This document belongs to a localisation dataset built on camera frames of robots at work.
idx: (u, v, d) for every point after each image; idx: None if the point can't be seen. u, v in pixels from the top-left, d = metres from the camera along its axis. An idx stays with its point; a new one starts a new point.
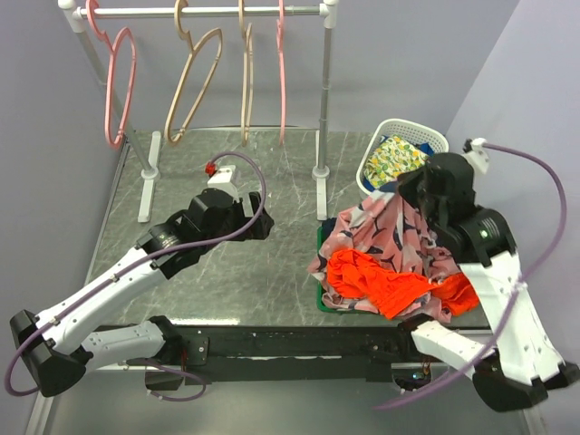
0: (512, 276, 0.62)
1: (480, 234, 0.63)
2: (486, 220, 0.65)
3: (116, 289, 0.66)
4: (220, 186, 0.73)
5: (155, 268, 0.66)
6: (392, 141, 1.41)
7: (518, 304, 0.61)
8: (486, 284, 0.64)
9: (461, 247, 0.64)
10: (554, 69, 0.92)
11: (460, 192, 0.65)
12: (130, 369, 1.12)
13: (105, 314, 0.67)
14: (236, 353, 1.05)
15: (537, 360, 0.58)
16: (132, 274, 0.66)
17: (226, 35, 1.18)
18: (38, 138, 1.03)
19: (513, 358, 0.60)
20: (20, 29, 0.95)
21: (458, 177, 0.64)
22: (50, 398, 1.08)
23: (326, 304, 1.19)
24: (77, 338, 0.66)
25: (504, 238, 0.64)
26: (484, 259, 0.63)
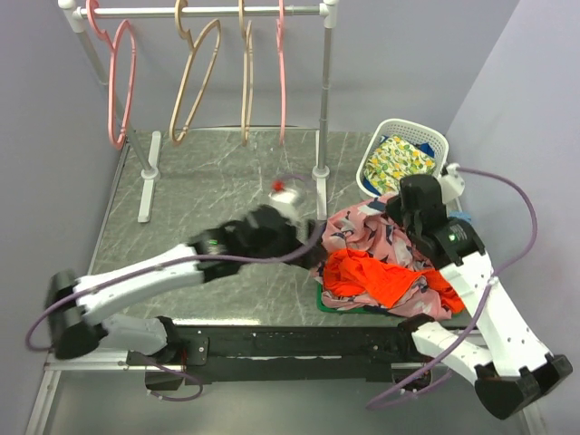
0: (486, 274, 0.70)
1: (449, 237, 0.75)
2: (454, 227, 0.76)
3: (157, 277, 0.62)
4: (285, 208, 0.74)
5: (199, 270, 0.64)
6: (392, 141, 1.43)
7: (495, 299, 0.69)
8: (461, 283, 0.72)
9: (434, 251, 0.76)
10: (553, 69, 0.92)
11: (430, 204, 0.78)
12: (130, 369, 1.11)
13: (142, 296, 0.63)
14: (236, 353, 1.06)
15: (522, 350, 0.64)
16: (177, 269, 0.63)
17: (227, 35, 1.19)
18: (37, 137, 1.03)
19: (502, 352, 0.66)
20: (20, 29, 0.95)
21: (425, 190, 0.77)
22: (49, 398, 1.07)
23: (325, 304, 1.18)
24: (107, 313, 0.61)
25: (472, 241, 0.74)
26: (455, 258, 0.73)
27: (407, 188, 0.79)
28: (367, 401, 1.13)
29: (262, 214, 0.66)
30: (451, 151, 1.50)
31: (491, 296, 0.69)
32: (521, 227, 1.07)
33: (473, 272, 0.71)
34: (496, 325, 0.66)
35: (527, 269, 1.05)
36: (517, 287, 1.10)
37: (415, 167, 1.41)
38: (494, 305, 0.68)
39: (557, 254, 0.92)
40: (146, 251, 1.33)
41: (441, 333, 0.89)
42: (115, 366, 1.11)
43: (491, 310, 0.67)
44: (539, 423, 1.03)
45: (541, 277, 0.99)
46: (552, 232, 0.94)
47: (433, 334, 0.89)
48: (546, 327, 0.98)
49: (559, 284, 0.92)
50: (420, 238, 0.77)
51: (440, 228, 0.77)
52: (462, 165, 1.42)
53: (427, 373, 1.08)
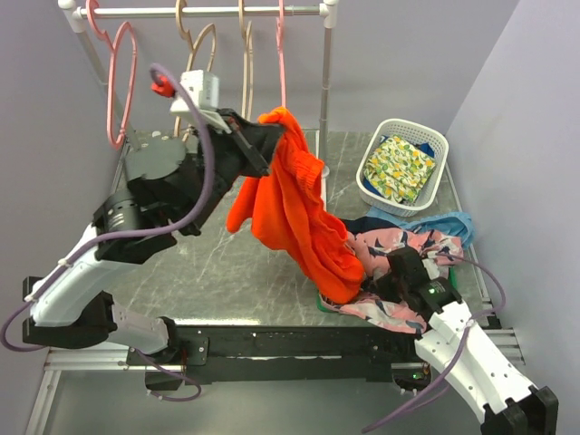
0: (464, 318, 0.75)
1: (429, 291, 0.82)
2: (436, 283, 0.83)
3: (73, 276, 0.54)
4: (207, 111, 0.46)
5: (100, 260, 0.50)
6: (392, 142, 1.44)
7: (474, 338, 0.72)
8: (446, 330, 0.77)
9: (419, 307, 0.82)
10: (553, 69, 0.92)
11: (412, 266, 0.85)
12: (130, 369, 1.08)
13: (82, 294, 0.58)
14: (236, 353, 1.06)
15: (505, 383, 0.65)
16: (85, 260, 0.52)
17: (227, 34, 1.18)
18: (37, 138, 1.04)
19: (488, 388, 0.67)
20: (21, 30, 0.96)
21: (404, 255, 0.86)
22: (49, 398, 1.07)
23: (324, 305, 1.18)
24: (60, 316, 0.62)
25: (451, 294, 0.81)
26: (436, 308, 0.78)
27: (394, 257, 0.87)
28: (366, 401, 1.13)
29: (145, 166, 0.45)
30: (451, 152, 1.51)
31: (470, 337, 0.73)
32: (522, 227, 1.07)
33: (453, 317, 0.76)
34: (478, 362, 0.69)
35: (527, 270, 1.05)
36: (516, 286, 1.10)
37: (414, 167, 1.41)
38: (474, 344, 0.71)
39: (558, 256, 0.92)
40: None
41: (448, 350, 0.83)
42: (115, 366, 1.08)
43: (471, 349, 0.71)
44: None
45: (540, 277, 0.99)
46: (552, 231, 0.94)
47: (439, 348, 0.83)
48: (546, 328, 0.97)
49: (558, 284, 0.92)
50: (407, 296, 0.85)
51: (423, 285, 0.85)
52: (462, 165, 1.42)
53: (427, 373, 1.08)
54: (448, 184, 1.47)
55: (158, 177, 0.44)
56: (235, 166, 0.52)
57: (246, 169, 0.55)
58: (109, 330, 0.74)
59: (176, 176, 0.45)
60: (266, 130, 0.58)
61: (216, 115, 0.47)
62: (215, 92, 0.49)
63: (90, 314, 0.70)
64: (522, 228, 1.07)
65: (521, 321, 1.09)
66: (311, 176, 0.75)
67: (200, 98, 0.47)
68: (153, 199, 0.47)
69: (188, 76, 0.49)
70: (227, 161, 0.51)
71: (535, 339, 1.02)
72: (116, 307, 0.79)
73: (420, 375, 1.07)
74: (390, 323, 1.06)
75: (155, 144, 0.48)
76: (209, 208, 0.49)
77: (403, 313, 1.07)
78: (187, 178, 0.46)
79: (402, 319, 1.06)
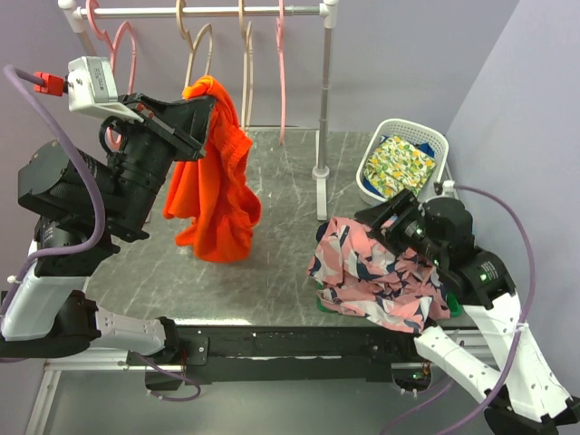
0: (515, 317, 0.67)
1: (479, 277, 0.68)
2: (485, 264, 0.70)
3: (23, 292, 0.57)
4: (106, 105, 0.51)
5: (39, 275, 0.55)
6: (392, 141, 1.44)
7: (522, 343, 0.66)
8: (489, 323, 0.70)
9: (461, 289, 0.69)
10: (553, 70, 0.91)
11: (460, 236, 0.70)
12: (130, 369, 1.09)
13: (40, 308, 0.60)
14: (236, 353, 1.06)
15: (545, 396, 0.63)
16: (29, 276, 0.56)
17: (227, 35, 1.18)
18: (38, 138, 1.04)
19: (520, 395, 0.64)
20: (20, 31, 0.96)
21: (457, 225, 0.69)
22: (49, 398, 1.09)
23: (325, 305, 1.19)
24: (30, 331, 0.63)
25: (503, 279, 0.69)
26: (486, 302, 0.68)
27: (441, 222, 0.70)
28: (366, 401, 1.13)
29: (35, 183, 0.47)
30: (451, 152, 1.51)
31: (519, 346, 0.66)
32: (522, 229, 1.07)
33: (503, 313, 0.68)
34: (521, 371, 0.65)
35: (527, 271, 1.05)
36: (516, 286, 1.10)
37: (414, 167, 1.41)
38: (523, 356, 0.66)
39: (558, 257, 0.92)
40: (146, 250, 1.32)
41: (448, 343, 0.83)
42: (115, 366, 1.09)
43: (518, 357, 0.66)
44: None
45: (540, 278, 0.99)
46: (552, 232, 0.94)
47: (439, 343, 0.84)
48: (545, 329, 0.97)
49: (558, 285, 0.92)
50: (446, 274, 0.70)
51: (469, 263, 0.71)
52: (462, 166, 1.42)
53: (427, 373, 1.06)
54: (449, 184, 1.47)
55: (43, 189, 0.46)
56: (162, 155, 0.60)
57: (177, 154, 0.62)
58: (91, 337, 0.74)
59: (62, 186, 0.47)
60: (192, 107, 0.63)
61: (116, 104, 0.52)
62: (108, 76, 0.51)
63: (72, 323, 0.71)
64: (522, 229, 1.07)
65: None
66: (236, 154, 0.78)
67: (92, 91, 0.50)
68: (65, 214, 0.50)
69: (74, 68, 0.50)
70: (154, 154, 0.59)
71: None
72: (99, 314, 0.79)
73: (420, 375, 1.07)
74: (388, 323, 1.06)
75: (46, 152, 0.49)
76: (139, 205, 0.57)
77: (402, 311, 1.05)
78: (73, 186, 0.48)
79: (401, 318, 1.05)
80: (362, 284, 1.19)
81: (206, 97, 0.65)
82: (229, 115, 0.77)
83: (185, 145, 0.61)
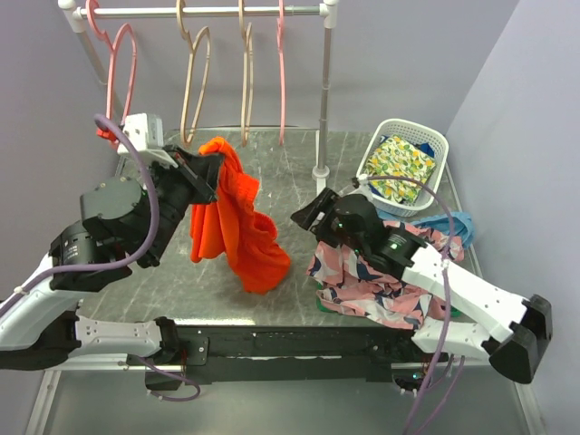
0: (437, 261, 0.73)
1: (391, 246, 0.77)
2: (394, 236, 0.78)
3: (30, 303, 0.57)
4: (155, 151, 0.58)
5: (53, 288, 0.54)
6: (392, 141, 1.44)
7: (453, 278, 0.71)
8: (422, 279, 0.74)
9: (387, 266, 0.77)
10: (553, 70, 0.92)
11: (372, 223, 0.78)
12: (130, 369, 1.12)
13: (36, 319, 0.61)
14: (236, 353, 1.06)
15: (501, 309, 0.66)
16: (40, 289, 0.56)
17: (226, 36, 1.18)
18: (37, 138, 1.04)
19: (488, 321, 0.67)
20: (19, 31, 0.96)
21: (364, 216, 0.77)
22: (49, 398, 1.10)
23: (326, 306, 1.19)
24: (18, 339, 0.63)
25: (412, 241, 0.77)
26: (406, 261, 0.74)
27: (349, 217, 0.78)
28: (367, 401, 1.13)
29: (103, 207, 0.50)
30: (450, 152, 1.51)
31: (451, 275, 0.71)
32: (523, 229, 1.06)
33: (426, 265, 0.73)
34: (469, 301, 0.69)
35: (527, 271, 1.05)
36: (516, 286, 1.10)
37: (414, 167, 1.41)
38: (463, 287, 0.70)
39: (558, 257, 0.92)
40: None
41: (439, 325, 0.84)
42: (115, 366, 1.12)
43: (459, 291, 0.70)
44: (539, 422, 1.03)
45: (541, 278, 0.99)
46: (552, 232, 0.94)
47: (432, 328, 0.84)
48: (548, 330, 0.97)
49: (559, 285, 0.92)
50: (371, 257, 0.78)
51: (383, 239, 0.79)
52: (462, 165, 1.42)
53: None
54: (449, 184, 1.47)
55: (114, 217, 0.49)
56: (184, 195, 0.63)
57: (195, 197, 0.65)
58: (71, 348, 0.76)
59: (130, 216, 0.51)
60: (207, 160, 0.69)
61: (162, 150, 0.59)
62: (159, 132, 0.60)
63: (51, 334, 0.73)
64: (522, 229, 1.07)
65: None
66: (251, 195, 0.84)
67: (147, 140, 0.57)
68: (110, 236, 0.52)
69: (131, 120, 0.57)
70: (178, 193, 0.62)
71: None
72: (79, 324, 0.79)
73: (420, 375, 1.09)
74: (388, 320, 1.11)
75: (113, 182, 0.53)
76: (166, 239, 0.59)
77: (401, 307, 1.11)
78: (140, 219, 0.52)
79: (401, 314, 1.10)
80: (362, 284, 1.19)
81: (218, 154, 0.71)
82: (235, 165, 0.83)
83: (205, 189, 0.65)
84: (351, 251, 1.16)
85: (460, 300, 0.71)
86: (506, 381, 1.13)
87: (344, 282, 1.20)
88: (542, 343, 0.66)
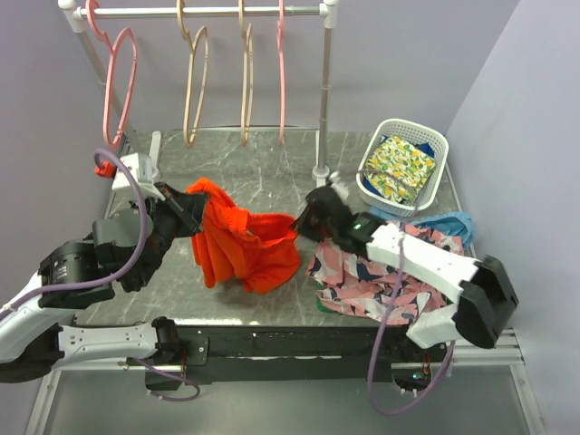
0: (395, 236, 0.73)
1: (354, 227, 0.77)
2: (362, 217, 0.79)
3: (15, 320, 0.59)
4: (146, 186, 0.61)
5: (42, 307, 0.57)
6: (392, 141, 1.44)
7: (409, 248, 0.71)
8: (386, 255, 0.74)
9: (354, 249, 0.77)
10: (553, 71, 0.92)
11: (338, 207, 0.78)
12: (130, 369, 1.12)
13: (21, 335, 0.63)
14: (236, 353, 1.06)
15: (453, 270, 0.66)
16: (29, 306, 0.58)
17: (226, 35, 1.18)
18: (37, 137, 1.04)
19: (443, 284, 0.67)
20: (19, 30, 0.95)
21: (327, 200, 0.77)
22: (49, 398, 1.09)
23: (324, 304, 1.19)
24: (3, 353, 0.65)
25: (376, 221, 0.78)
26: (366, 237, 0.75)
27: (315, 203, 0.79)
28: (366, 401, 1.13)
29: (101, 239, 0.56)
30: (450, 152, 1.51)
31: (407, 246, 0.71)
32: (523, 229, 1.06)
33: (384, 239, 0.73)
34: (424, 266, 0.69)
35: (526, 271, 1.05)
36: (515, 286, 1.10)
37: (414, 167, 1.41)
38: (417, 254, 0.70)
39: (558, 258, 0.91)
40: None
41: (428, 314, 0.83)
42: (115, 365, 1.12)
43: (413, 258, 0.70)
44: (539, 423, 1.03)
45: (541, 277, 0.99)
46: (552, 232, 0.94)
47: (421, 318, 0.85)
48: (548, 330, 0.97)
49: (558, 285, 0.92)
50: (339, 239, 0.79)
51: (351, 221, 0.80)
52: (462, 165, 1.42)
53: (427, 373, 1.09)
54: (448, 184, 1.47)
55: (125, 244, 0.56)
56: (171, 226, 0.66)
57: (181, 228, 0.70)
58: (53, 360, 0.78)
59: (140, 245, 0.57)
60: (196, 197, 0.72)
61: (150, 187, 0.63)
62: (149, 171, 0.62)
63: (34, 348, 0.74)
64: (522, 229, 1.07)
65: (524, 321, 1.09)
66: (241, 226, 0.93)
67: (140, 176, 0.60)
68: (111, 258, 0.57)
69: (128, 159, 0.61)
70: (166, 224, 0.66)
71: (538, 340, 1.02)
72: (62, 337, 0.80)
73: (420, 375, 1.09)
74: (387, 317, 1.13)
75: (124, 216, 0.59)
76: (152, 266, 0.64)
77: (401, 302, 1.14)
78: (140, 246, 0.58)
79: (400, 312, 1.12)
80: (362, 284, 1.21)
81: (204, 193, 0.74)
82: (222, 200, 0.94)
83: (190, 221, 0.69)
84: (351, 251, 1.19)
85: (419, 268, 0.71)
86: (506, 381, 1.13)
87: (343, 282, 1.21)
88: (506, 305, 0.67)
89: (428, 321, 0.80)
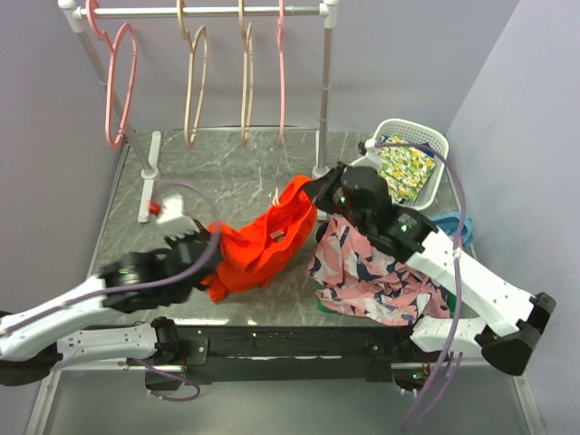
0: (448, 249, 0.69)
1: (401, 228, 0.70)
2: (402, 217, 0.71)
3: (66, 317, 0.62)
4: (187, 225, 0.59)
5: (104, 307, 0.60)
6: (392, 141, 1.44)
7: (464, 270, 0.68)
8: (432, 267, 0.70)
9: (392, 250, 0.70)
10: (553, 71, 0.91)
11: (381, 200, 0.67)
12: (130, 369, 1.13)
13: (57, 333, 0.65)
14: (236, 353, 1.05)
15: (509, 304, 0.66)
16: (84, 306, 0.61)
17: (225, 35, 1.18)
18: (38, 137, 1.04)
19: (492, 316, 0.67)
20: (19, 30, 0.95)
21: (372, 189, 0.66)
22: (49, 398, 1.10)
23: (325, 304, 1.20)
24: (30, 350, 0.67)
25: (422, 225, 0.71)
26: (416, 246, 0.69)
27: (354, 193, 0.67)
28: (366, 401, 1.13)
29: (172, 256, 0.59)
30: (450, 152, 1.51)
31: (463, 268, 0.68)
32: (523, 229, 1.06)
33: (437, 252, 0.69)
34: (478, 294, 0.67)
35: (527, 271, 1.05)
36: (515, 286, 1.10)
37: (414, 167, 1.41)
38: (472, 279, 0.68)
39: (559, 259, 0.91)
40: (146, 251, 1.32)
41: (436, 322, 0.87)
42: (115, 365, 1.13)
43: (468, 282, 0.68)
44: (539, 423, 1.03)
45: (541, 278, 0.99)
46: (553, 232, 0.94)
47: (429, 324, 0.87)
48: (549, 330, 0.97)
49: (558, 285, 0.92)
50: (376, 239, 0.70)
51: (392, 219, 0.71)
52: (462, 165, 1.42)
53: (426, 373, 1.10)
54: (448, 183, 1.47)
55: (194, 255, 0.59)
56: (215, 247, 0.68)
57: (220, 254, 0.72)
58: (51, 362, 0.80)
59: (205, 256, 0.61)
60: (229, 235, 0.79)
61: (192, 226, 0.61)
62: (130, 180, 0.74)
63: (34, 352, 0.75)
64: (522, 230, 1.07)
65: None
66: None
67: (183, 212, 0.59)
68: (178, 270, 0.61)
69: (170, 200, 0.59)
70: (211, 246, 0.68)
71: (538, 340, 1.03)
72: (59, 342, 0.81)
73: (419, 375, 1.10)
74: (387, 318, 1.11)
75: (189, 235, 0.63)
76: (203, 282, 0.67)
77: (401, 303, 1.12)
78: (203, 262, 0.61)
79: (400, 312, 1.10)
80: (362, 283, 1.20)
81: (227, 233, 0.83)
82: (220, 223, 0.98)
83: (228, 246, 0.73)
84: (351, 252, 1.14)
85: (469, 293, 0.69)
86: (506, 381, 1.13)
87: (343, 281, 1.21)
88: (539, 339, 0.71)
89: (439, 329, 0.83)
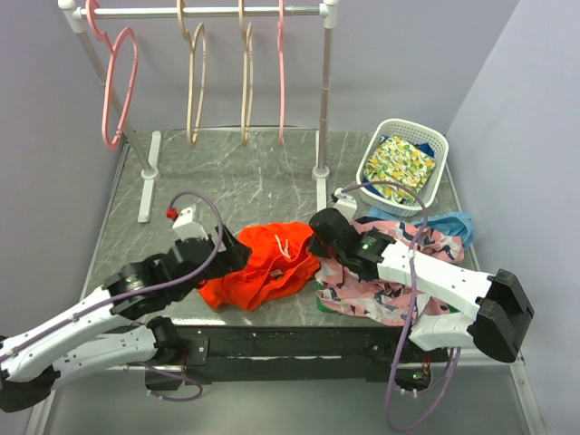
0: (405, 254, 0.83)
1: (363, 246, 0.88)
2: (370, 237, 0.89)
3: (76, 329, 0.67)
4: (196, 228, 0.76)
5: (114, 314, 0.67)
6: (392, 141, 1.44)
7: (419, 266, 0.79)
8: (395, 272, 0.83)
9: (363, 267, 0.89)
10: (553, 72, 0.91)
11: (342, 229, 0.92)
12: (130, 369, 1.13)
13: (65, 348, 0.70)
14: (236, 353, 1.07)
15: (467, 286, 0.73)
16: (93, 315, 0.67)
17: (226, 35, 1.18)
18: (38, 138, 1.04)
19: (455, 299, 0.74)
20: (20, 31, 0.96)
21: (332, 222, 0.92)
22: (50, 398, 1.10)
23: (325, 304, 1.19)
24: (36, 368, 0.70)
25: (382, 240, 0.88)
26: (376, 257, 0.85)
27: (323, 227, 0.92)
28: (366, 401, 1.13)
29: (169, 260, 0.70)
30: (450, 152, 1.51)
31: (417, 265, 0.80)
32: (523, 229, 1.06)
33: (395, 258, 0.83)
34: (436, 282, 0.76)
35: (526, 271, 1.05)
36: None
37: (414, 167, 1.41)
38: (428, 271, 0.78)
39: (559, 259, 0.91)
40: (146, 251, 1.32)
41: (432, 318, 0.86)
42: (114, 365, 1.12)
43: (423, 275, 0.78)
44: (539, 423, 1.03)
45: (541, 278, 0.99)
46: (552, 233, 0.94)
47: (424, 323, 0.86)
48: (549, 330, 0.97)
49: (558, 285, 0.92)
50: (348, 260, 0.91)
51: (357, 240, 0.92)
52: (462, 166, 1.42)
53: (426, 374, 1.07)
54: (448, 184, 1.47)
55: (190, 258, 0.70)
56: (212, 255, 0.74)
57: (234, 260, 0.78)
58: (50, 380, 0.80)
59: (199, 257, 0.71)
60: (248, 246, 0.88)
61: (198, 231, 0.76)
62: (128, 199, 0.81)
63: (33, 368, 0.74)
64: (521, 230, 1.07)
65: None
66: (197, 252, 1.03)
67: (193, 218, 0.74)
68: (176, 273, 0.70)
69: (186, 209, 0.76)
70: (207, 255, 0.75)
71: (538, 340, 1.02)
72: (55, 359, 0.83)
73: (420, 375, 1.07)
74: (386, 318, 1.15)
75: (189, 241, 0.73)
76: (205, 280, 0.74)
77: (399, 303, 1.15)
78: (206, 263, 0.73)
79: (399, 313, 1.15)
80: (362, 283, 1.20)
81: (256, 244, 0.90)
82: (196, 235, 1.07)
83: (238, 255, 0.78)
84: None
85: (430, 285, 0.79)
86: (506, 381, 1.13)
87: (343, 282, 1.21)
88: (524, 321, 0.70)
89: (435, 326, 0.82)
